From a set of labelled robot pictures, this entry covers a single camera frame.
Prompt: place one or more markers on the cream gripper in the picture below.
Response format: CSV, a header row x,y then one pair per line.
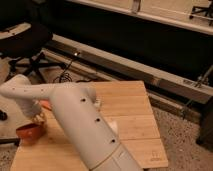
x,y
39,119

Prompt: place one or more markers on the orange ceramic bowl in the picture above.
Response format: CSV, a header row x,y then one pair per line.
x,y
29,134

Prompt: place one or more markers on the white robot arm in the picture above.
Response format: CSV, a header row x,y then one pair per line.
x,y
72,104

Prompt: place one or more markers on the orange flat object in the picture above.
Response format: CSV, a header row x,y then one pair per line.
x,y
46,105

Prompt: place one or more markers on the white small object on table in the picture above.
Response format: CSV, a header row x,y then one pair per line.
x,y
113,125

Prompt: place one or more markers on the black office chair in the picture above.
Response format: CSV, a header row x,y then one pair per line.
x,y
25,50

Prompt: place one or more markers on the dark box at right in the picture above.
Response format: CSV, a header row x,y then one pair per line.
x,y
205,138

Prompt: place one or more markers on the distant chair base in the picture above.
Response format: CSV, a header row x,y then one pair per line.
x,y
207,12

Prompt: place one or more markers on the long metal rail beam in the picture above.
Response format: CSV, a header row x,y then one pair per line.
x,y
156,77

